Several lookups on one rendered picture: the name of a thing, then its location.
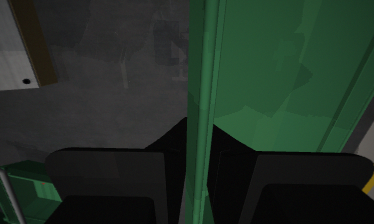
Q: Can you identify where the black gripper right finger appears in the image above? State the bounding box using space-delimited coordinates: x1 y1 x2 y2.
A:
207 124 374 224

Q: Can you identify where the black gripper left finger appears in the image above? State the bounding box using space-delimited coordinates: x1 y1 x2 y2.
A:
44 117 187 224

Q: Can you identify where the green plastic tray with white wire bars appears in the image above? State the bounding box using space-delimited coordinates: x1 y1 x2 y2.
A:
185 0 374 224

